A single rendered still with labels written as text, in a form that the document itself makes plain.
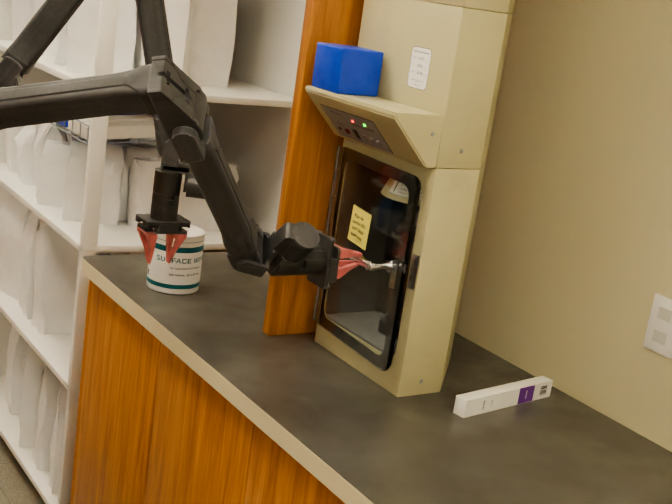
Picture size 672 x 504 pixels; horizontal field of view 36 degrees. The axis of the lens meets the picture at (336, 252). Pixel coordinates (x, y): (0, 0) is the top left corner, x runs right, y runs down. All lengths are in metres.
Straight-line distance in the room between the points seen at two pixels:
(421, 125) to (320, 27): 0.39
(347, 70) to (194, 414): 0.80
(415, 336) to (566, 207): 0.48
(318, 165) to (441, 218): 0.37
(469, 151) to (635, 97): 0.39
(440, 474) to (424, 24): 0.84
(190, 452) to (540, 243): 0.90
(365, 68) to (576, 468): 0.87
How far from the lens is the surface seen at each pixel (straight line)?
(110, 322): 2.70
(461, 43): 1.96
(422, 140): 1.94
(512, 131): 2.46
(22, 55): 2.19
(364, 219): 2.13
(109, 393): 2.73
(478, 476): 1.85
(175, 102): 1.59
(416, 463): 1.85
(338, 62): 2.07
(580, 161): 2.30
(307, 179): 2.27
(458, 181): 2.02
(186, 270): 2.53
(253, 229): 1.89
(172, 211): 2.20
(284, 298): 2.32
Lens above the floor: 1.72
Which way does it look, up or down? 14 degrees down
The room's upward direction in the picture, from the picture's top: 8 degrees clockwise
